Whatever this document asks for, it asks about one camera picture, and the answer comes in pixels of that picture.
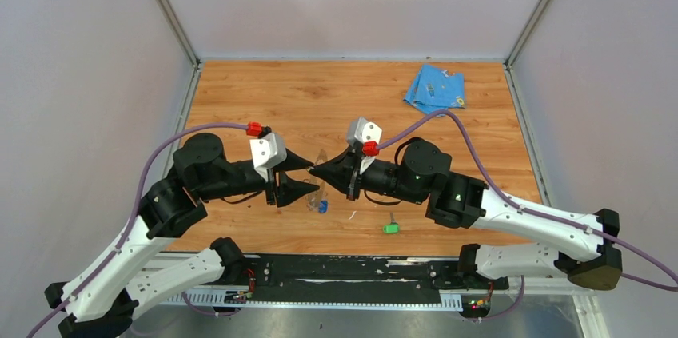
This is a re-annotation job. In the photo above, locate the purple cable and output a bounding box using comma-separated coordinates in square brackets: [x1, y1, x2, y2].
[25, 121, 264, 338]
[362, 109, 678, 293]

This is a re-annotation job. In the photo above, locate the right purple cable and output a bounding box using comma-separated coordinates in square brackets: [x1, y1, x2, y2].
[362, 109, 678, 293]

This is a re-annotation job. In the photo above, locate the key with green tag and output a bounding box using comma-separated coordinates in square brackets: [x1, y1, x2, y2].
[382, 212, 400, 234]

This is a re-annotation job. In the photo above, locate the white slotted cable duct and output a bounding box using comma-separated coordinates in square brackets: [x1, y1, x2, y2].
[130, 290, 464, 311]

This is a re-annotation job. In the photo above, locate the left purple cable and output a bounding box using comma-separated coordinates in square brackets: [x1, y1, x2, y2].
[25, 121, 264, 338]

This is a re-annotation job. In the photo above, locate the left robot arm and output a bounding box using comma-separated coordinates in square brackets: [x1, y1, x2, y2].
[45, 130, 316, 337]

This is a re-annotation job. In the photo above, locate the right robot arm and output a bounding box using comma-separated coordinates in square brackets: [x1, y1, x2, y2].
[310, 137, 623, 291]

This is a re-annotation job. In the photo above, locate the folded blue cloth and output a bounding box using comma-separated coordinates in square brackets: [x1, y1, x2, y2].
[403, 64, 467, 114]

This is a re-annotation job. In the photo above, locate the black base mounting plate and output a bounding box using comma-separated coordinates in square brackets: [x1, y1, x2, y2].
[214, 253, 509, 304]

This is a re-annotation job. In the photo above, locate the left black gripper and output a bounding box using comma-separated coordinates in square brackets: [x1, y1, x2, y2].
[199, 145, 321, 205]

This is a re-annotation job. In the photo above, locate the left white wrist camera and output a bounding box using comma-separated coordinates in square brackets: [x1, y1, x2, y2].
[249, 133, 288, 169]

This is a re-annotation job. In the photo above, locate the key with blue tag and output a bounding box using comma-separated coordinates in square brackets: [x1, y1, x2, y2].
[317, 200, 329, 214]

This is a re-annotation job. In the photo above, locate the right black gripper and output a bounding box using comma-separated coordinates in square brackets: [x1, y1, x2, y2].
[309, 147, 426, 206]

